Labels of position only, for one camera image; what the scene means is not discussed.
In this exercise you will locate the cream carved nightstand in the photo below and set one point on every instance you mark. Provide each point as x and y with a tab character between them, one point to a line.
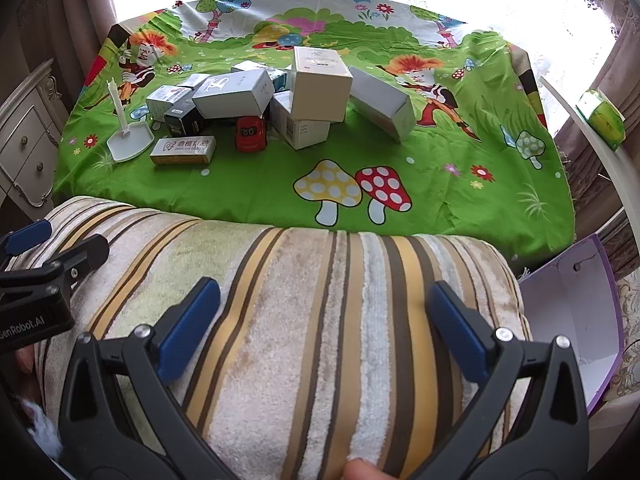
25	140

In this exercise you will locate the gold and white box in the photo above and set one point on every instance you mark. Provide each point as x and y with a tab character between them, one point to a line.
185	152

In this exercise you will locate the silver grey box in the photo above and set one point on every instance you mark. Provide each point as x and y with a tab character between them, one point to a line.
167	100

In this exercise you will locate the purple cardboard box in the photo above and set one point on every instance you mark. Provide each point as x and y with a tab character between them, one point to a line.
565	320

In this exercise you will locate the green cartoon printed sheet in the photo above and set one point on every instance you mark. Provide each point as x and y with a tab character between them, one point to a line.
250	195

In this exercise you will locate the white box with printed side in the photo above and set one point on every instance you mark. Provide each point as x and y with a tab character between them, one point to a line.
300	132

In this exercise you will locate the large white square box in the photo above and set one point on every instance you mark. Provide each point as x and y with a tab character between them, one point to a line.
320	90

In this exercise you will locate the small white box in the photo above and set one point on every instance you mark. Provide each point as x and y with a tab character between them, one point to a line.
194	81

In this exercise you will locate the white plastic stand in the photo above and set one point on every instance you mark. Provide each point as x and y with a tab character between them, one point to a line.
127	142

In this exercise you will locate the long white box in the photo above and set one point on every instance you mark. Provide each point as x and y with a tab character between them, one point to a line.
382	105

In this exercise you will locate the brown curtain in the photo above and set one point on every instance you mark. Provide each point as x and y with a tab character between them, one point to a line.
610	85
75	0

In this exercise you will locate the striped beige towel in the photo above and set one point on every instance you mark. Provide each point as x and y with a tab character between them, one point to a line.
325	335

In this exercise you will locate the green tissue pack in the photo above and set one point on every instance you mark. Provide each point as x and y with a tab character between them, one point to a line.
602	120

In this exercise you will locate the person's right hand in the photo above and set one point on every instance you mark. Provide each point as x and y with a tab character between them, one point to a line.
365	471

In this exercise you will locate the white fluffy garment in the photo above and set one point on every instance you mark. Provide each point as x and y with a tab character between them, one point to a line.
42	430

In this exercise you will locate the white box with large logo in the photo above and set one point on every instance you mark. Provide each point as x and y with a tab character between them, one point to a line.
235	95

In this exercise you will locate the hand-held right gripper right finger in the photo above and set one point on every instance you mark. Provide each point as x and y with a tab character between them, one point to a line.
460	332

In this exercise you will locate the red and blue toy car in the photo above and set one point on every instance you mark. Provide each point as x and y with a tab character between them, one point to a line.
250	135

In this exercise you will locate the black box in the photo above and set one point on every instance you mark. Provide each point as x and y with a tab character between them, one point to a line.
182	122

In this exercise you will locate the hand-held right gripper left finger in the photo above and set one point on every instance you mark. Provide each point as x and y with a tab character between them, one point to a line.
192	322

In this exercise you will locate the white curved table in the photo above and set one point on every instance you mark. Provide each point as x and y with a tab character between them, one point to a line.
617	180

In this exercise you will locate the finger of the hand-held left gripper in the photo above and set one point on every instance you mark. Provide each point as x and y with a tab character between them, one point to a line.
27	237
75	262

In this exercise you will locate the teal box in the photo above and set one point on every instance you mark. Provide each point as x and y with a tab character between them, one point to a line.
280	80

